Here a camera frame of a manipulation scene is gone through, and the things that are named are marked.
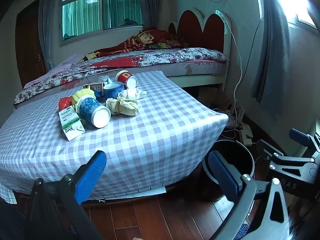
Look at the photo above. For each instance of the grey curtain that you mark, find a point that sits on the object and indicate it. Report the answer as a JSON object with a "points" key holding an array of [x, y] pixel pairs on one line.
{"points": [[150, 5], [50, 30]]}

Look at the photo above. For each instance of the bright window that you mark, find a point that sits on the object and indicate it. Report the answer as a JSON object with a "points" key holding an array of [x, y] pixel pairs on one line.
{"points": [[300, 5]]}

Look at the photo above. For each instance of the white paper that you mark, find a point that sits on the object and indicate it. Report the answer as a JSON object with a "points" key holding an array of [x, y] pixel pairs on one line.
{"points": [[131, 94]]}

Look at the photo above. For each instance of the floral quilt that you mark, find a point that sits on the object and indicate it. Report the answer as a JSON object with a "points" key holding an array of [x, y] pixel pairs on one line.
{"points": [[120, 61]]}

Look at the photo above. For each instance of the red plastic bag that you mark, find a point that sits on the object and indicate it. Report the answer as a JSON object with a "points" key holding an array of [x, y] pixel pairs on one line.
{"points": [[65, 103]]}

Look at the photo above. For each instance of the cardboard box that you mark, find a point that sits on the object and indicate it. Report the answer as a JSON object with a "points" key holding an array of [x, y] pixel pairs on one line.
{"points": [[225, 100]]}

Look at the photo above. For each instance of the black plastic bucket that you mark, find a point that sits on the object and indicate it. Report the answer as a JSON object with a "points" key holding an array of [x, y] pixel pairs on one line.
{"points": [[232, 155]]}

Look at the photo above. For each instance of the window with green curtain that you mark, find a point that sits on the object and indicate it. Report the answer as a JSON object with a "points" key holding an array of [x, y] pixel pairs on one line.
{"points": [[82, 15]]}

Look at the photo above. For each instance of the dark blue paper cup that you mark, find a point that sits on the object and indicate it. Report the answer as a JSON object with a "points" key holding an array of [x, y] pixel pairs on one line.
{"points": [[112, 91]]}

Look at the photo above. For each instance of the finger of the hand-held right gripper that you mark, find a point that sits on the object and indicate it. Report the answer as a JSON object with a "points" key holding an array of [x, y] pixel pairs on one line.
{"points": [[300, 133], [268, 151]]}

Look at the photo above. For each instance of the white router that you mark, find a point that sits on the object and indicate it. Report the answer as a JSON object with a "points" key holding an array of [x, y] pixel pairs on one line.
{"points": [[238, 115]]}

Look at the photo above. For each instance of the white bed frame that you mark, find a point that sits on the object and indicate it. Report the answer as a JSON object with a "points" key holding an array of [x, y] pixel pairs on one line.
{"points": [[195, 81]]}

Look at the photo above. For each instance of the purple checked tablecloth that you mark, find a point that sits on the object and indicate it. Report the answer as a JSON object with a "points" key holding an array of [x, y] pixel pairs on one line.
{"points": [[150, 130]]}

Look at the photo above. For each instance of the blue-grey patterned curtain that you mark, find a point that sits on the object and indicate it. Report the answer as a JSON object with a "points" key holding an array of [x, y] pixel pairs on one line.
{"points": [[270, 55]]}

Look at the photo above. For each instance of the red heart headboard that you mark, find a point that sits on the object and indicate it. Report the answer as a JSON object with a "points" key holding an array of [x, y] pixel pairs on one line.
{"points": [[197, 30]]}

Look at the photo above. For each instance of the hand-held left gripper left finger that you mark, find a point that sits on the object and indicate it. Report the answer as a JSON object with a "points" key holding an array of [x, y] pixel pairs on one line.
{"points": [[91, 175]]}

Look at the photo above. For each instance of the small red white box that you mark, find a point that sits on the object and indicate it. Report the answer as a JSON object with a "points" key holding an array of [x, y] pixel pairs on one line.
{"points": [[96, 87]]}

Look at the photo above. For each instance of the pink cloth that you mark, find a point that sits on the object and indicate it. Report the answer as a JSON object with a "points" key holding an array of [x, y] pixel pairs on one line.
{"points": [[65, 63]]}

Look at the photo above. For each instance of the clear plastic bag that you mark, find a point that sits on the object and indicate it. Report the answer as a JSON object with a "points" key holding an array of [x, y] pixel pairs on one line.
{"points": [[107, 80]]}

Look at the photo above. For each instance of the red paper cup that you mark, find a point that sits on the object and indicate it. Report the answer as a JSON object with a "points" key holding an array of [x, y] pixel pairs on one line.
{"points": [[123, 77]]}

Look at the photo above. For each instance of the white power strip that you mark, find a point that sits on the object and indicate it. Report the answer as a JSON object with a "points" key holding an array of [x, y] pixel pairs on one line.
{"points": [[246, 135]]}

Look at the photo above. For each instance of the white gridded sheet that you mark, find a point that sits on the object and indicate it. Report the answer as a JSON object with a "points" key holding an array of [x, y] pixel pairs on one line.
{"points": [[140, 194]]}

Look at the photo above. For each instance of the grey mattress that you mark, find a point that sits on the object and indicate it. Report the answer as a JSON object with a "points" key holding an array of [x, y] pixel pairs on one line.
{"points": [[200, 67]]}

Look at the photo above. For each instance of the blue striped clothing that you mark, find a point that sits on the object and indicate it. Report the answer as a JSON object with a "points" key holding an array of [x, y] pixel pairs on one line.
{"points": [[242, 232]]}

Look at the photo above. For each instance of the beige paper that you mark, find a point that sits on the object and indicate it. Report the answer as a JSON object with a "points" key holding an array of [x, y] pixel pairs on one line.
{"points": [[122, 107]]}

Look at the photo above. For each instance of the colourful printed pillow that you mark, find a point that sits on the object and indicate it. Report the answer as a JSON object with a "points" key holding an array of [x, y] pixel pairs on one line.
{"points": [[160, 45]]}

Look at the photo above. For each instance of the blue wrapper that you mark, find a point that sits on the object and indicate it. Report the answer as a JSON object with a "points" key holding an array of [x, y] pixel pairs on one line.
{"points": [[98, 94]]}

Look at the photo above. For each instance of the red printed blanket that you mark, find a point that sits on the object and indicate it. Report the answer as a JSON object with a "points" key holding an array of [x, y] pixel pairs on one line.
{"points": [[140, 38]]}

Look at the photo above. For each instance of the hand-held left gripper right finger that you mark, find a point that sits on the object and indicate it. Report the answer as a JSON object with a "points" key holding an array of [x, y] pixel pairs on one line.
{"points": [[222, 177]]}

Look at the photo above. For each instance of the patterned blue paper cup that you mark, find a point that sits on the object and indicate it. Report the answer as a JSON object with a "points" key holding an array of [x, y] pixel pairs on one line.
{"points": [[88, 108]]}

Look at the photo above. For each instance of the brown wooden door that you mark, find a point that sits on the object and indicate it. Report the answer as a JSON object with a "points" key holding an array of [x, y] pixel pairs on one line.
{"points": [[30, 50]]}

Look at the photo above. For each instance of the yellow plastic bag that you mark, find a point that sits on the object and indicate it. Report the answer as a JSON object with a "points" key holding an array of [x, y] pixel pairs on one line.
{"points": [[83, 96]]}

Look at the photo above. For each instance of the green white milk carton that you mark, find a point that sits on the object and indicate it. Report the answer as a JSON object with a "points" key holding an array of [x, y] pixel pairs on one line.
{"points": [[70, 122]]}

